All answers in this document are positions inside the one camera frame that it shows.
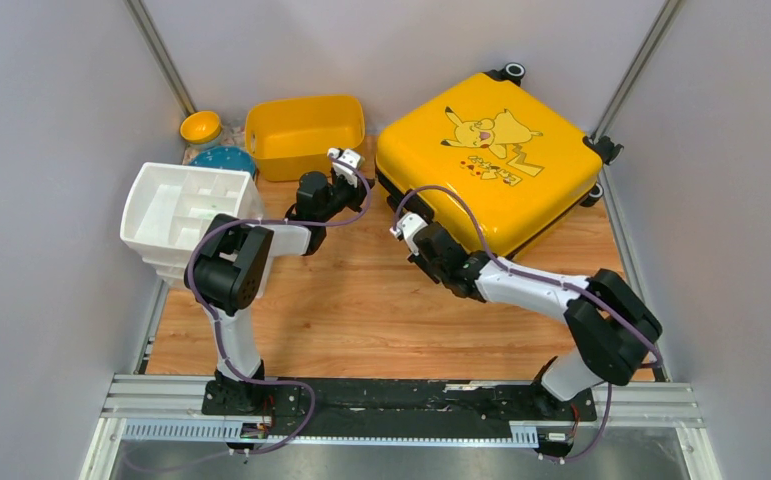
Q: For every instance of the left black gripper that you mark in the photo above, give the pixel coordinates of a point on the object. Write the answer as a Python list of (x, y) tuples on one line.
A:
[(357, 194)]

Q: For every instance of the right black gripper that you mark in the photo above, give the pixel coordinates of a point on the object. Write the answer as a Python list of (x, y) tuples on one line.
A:
[(418, 262)]

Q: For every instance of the yellow Pikachu suitcase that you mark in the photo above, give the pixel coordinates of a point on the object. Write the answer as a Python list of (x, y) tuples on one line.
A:
[(486, 153)]

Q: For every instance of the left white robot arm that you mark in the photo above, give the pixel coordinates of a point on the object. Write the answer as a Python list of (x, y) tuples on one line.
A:
[(230, 262)]

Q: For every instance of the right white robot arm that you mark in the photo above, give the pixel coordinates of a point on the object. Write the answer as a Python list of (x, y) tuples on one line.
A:
[(612, 329)]

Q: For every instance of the yellow plastic basket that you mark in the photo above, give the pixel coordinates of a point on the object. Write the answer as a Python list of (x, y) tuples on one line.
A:
[(289, 137)]

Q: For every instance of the patterned cloth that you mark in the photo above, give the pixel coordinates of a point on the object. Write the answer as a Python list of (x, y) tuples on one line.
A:
[(230, 136)]

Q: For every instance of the teal dotted plate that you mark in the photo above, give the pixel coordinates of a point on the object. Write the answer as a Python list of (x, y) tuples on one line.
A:
[(225, 158)]

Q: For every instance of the yellow bowl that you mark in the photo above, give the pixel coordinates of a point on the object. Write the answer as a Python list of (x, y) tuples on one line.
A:
[(201, 127)]

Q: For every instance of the white plastic drawer organizer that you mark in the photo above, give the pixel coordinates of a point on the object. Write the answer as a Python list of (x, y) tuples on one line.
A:
[(170, 207)]

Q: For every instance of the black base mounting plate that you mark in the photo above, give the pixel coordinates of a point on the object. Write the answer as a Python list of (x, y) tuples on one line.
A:
[(403, 409)]

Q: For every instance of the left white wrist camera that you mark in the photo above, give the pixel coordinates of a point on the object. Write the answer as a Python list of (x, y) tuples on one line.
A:
[(346, 164)]

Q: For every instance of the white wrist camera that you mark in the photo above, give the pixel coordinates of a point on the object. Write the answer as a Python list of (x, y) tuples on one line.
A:
[(346, 164), (407, 228)]

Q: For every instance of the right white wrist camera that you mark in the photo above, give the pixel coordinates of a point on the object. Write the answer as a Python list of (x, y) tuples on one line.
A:
[(407, 228)]

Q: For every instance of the aluminium frame rail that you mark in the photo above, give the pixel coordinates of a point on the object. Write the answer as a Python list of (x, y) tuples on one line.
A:
[(405, 365)]

